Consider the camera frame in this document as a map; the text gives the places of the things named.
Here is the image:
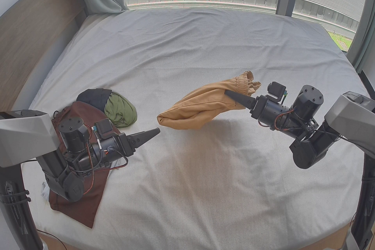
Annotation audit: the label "bed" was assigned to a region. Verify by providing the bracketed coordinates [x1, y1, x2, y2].
[0, 0, 375, 250]

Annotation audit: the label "tan shorts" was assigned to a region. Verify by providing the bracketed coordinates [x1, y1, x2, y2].
[157, 71, 262, 130]

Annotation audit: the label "black cable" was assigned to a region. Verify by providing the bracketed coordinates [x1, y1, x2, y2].
[37, 230, 68, 248]

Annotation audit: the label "brown shorts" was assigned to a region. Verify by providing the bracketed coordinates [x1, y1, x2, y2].
[48, 101, 118, 229]

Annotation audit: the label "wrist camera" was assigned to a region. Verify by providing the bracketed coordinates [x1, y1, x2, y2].
[94, 119, 113, 140]
[267, 82, 289, 104]

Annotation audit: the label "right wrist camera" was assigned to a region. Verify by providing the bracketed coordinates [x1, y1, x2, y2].
[267, 82, 289, 104]

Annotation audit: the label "green garment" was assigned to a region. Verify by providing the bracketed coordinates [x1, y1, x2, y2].
[104, 92, 138, 128]

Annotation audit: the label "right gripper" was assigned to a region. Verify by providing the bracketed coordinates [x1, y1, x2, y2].
[224, 90, 291, 126]

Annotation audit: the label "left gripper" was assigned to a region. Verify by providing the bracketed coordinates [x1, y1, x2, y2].
[93, 128, 161, 162]

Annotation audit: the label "black garment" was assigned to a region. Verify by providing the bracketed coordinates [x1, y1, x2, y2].
[77, 88, 113, 113]

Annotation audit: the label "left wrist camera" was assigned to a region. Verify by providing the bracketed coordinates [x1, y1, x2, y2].
[94, 119, 113, 140]

